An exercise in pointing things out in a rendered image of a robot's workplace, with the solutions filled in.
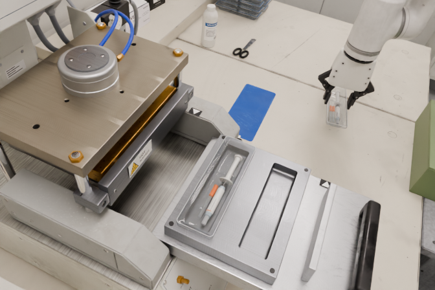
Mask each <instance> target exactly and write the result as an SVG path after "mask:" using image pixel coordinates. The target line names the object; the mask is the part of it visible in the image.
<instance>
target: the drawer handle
mask: <svg viewBox="0 0 435 290"><path fill-rule="evenodd" d="M380 213H381V204H379V203H378V202H376V201H372V200H369V201H368V202H367V203H366V204H365V205H364V206H363V208H362V209H361V211H360V213H359V217H360V218H362V223H361V231H360V235H359V242H358V247H357V254H356V259H355V266H354V270H353V278H352V282H351V287H350V288H349V289H348V290H371V284H372V275H373V269H374V259H375V249H376V243H377V233H378V228H379V218H380Z"/></svg>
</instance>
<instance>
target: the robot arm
mask: <svg viewBox="0 0 435 290"><path fill-rule="evenodd" d="M405 3H406V0H363V2H362V5H361V7H360V9H359V12H358V14H357V17H356V19H355V22H354V24H353V26H352V28H351V31H350V34H349V36H348V39H347V40H346V43H345V45H344V47H343V48H341V50H340V51H339V53H338V54H337V57H336V58H335V60H334V62H333V64H332V66H331V68H330V70H328V71H326V72H324V73H322V74H320V75H318V80H319V81H320V83H321V84H322V86H323V87H324V88H325V93H324V96H323V100H324V104H327V103H328V100H329V98H330V96H331V91H332V90H333V89H334V88H335V87H341V88H344V89H349V90H352V91H354V92H353V93H351V94H350V97H349V99H348V101H347V109H348V110H349V109H350V107H351V106H353V105H354V103H355V101H356V100H357V99H359V97H362V96H364V95H366V94H368V93H372V92H374V91H375V89H374V86H373V84H372V82H371V81H370V79H371V77H372V74H373V71H374V68H375V64H376V61H377V56H378V55H379V54H380V52H381V51H382V48H383V45H384V44H385V43H386V42H387V41H388V40H390V39H401V40H410V39H414V38H416V37H418V36H419V35H420V34H421V33H422V32H423V30H424V29H425V27H426V26H427V23H428V22H429V20H430V18H431V16H432V14H433V12H434V10H435V0H409V1H408V3H407V4H406V5H405V6H404V4H405ZM327 77H329V80H328V82H327V80H325V78H327Z"/></svg>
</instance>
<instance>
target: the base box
mask: <svg viewBox="0 0 435 290"><path fill-rule="evenodd" d="M0 247H1V248H3V249H4V250H6V251H8V252H10V253H12V254H14V255H16V256H17V257H19V258H21V259H23V260H25V261H26V262H28V263H30V264H32V265H34V266H36V267H37V268H39V269H41V270H43V271H45V272H46V273H49V274H50V275H52V276H54V277H56V278H57V279H59V280H61V281H63V282H65V283H66V284H69V285H70V286H72V287H74V288H76V289H77V290H129V289H126V288H125V287H122V286H121V285H118V284H117V283H115V282H113V281H111V280H109V279H107V278H106V277H104V276H102V275H100V274H98V273H96V272H94V271H92V270H90V269H88V268H86V267H84V266H83V265H81V264H79V263H77V262H75V261H73V260H71V259H70V258H68V257H66V256H64V255H62V254H60V253H58V252H56V251H54V250H52V249H50V248H48V247H47V246H45V245H43V244H41V243H39V242H37V241H36V240H33V239H32V238H30V237H28V236H26V235H24V234H22V233H20V232H18V231H16V230H14V229H13V228H11V227H9V226H7V225H5V224H3V223H1V222H0ZM173 259H174V258H173ZM172 262H173V260H172ZM172 262H171V263H172ZM170 265H171V264H170ZM169 267H170V266H169ZM169 267H168V268H169ZM167 270H168V269H167ZM166 272H167V271H166ZM166 272H165V274H166ZM165 274H164V275H165ZM162 279H163V278H162ZM161 281H162V280H161ZM160 283H161V282H160ZM160 283H159V285H158V287H157V288H156V290H162V288H161V287H160Z"/></svg>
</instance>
